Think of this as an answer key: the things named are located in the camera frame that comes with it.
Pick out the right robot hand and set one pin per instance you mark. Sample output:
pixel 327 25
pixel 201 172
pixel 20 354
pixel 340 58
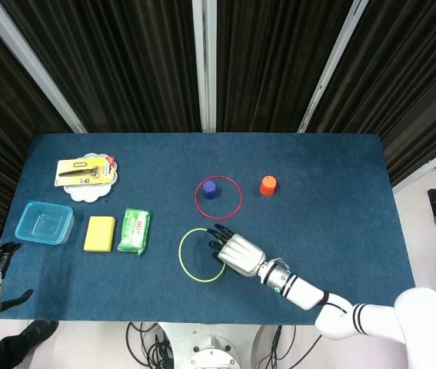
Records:
pixel 240 255

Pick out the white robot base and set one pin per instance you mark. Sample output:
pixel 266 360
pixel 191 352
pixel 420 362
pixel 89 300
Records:
pixel 214 351

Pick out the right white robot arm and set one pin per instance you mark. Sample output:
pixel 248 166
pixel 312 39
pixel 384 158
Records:
pixel 302 292

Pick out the blue cup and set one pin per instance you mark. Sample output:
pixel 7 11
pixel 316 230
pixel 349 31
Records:
pixel 210 189

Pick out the orange cup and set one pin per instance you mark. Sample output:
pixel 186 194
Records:
pixel 268 185

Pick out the black shoe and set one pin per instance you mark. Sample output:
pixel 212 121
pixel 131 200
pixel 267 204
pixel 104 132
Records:
pixel 21 344

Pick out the clear blue plastic container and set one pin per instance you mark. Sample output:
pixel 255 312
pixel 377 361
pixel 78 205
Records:
pixel 44 223

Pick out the green tissue pack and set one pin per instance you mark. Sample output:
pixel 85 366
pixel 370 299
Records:
pixel 134 231

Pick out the blue felt table mat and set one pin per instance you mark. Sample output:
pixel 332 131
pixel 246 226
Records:
pixel 337 192

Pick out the yellow sponge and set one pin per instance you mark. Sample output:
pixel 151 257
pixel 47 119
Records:
pixel 99 233

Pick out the white flower-shaped plate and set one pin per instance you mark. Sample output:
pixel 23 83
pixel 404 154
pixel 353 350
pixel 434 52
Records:
pixel 87 193

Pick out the yellow carded peeler package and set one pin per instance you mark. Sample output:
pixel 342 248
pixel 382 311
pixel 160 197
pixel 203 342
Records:
pixel 83 172

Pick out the white frame post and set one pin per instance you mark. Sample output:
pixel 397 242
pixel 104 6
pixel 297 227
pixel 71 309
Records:
pixel 205 65
pixel 335 65
pixel 429 167
pixel 33 65

